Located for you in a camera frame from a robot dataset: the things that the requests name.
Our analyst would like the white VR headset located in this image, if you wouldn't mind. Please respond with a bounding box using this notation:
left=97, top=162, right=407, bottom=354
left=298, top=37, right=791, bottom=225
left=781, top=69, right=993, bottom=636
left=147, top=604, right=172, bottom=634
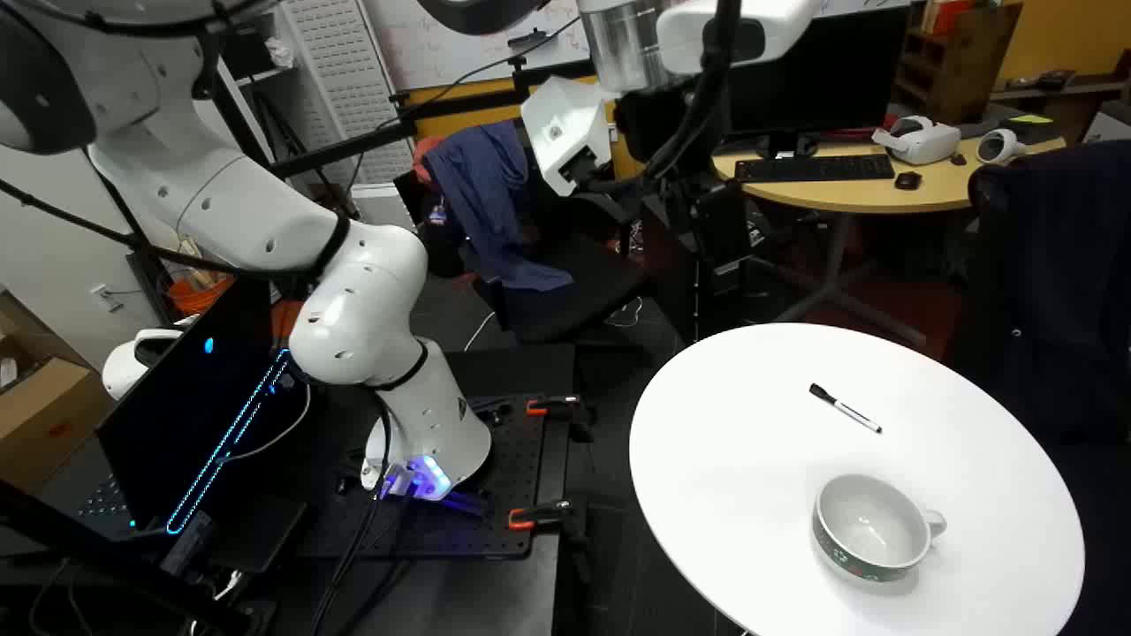
left=870, top=112, right=965, bottom=167

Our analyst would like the orange bin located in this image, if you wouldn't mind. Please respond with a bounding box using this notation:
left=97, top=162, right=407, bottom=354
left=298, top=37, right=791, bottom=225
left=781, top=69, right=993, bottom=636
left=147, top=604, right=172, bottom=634
left=167, top=270, right=240, bottom=315

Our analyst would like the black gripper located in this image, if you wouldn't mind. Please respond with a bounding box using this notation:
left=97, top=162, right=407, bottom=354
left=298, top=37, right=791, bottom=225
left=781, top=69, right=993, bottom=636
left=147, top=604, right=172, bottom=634
left=611, top=84, right=699, bottom=170

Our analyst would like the white ceramic bowl with handle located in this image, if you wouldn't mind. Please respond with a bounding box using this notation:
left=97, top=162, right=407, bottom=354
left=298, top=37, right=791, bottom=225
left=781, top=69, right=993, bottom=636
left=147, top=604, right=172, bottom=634
left=809, top=472, right=952, bottom=586

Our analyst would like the black computer monitor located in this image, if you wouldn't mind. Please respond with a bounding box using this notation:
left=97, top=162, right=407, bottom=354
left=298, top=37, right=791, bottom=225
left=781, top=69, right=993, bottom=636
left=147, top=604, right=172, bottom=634
left=716, top=0, right=915, bottom=145

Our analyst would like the black and white pen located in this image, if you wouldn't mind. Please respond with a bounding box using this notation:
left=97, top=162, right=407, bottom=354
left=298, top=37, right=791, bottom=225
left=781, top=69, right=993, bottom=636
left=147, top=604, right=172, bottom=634
left=805, top=383, right=888, bottom=437

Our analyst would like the brown cardboard box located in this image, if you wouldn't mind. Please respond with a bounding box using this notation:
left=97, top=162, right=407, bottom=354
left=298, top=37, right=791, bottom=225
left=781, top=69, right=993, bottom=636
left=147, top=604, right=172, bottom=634
left=0, top=290, right=117, bottom=495

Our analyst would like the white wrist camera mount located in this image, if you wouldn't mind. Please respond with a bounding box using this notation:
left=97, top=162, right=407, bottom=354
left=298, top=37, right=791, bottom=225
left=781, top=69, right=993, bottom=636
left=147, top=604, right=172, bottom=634
left=516, top=76, right=619, bottom=201

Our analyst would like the yellow round desk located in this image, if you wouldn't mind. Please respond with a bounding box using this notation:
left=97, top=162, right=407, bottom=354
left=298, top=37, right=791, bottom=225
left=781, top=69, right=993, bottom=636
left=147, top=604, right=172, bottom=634
left=711, top=132, right=1071, bottom=221

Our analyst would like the black laptop with blue light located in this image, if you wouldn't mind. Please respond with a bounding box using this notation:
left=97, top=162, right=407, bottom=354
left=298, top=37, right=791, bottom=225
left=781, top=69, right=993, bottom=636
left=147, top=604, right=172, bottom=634
left=96, top=274, right=312, bottom=543

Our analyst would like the orange handled black clamp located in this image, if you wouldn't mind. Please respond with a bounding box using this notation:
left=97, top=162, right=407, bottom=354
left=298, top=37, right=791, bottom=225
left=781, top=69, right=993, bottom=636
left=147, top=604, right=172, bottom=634
left=505, top=499, right=579, bottom=539
left=505, top=392, right=595, bottom=443

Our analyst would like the blue jacket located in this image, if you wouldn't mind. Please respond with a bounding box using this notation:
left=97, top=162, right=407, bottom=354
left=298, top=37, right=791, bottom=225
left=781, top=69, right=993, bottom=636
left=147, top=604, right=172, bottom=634
left=425, top=122, right=577, bottom=299

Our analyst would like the dark chair with black jacket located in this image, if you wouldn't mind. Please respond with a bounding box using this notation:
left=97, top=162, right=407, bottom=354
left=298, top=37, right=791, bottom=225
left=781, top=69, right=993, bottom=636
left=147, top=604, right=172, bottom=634
left=952, top=138, right=1131, bottom=636

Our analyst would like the black office chair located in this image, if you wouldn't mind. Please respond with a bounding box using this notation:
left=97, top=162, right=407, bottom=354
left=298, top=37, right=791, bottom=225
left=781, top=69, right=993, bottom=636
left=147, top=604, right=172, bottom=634
left=391, top=111, right=658, bottom=350

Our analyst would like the white round device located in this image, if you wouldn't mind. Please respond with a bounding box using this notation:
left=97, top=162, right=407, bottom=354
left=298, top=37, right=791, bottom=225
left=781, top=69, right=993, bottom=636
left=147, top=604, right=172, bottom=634
left=97, top=326, right=189, bottom=402

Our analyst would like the black keyboard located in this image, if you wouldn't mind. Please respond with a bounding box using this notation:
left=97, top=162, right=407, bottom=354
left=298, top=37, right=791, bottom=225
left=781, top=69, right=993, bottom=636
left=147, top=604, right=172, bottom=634
left=734, top=152, right=897, bottom=189

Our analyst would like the white VR controller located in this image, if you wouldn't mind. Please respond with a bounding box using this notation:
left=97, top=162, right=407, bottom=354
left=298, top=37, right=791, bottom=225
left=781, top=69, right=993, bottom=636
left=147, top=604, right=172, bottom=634
left=973, top=124, right=1033, bottom=170

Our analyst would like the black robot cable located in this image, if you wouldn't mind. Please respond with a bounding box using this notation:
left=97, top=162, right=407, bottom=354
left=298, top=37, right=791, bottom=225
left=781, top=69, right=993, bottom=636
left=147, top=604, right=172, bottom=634
left=611, top=0, right=750, bottom=195

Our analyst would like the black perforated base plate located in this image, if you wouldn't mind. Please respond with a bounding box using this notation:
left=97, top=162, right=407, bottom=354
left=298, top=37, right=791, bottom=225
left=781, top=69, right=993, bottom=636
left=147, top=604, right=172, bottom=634
left=267, top=341, right=579, bottom=636

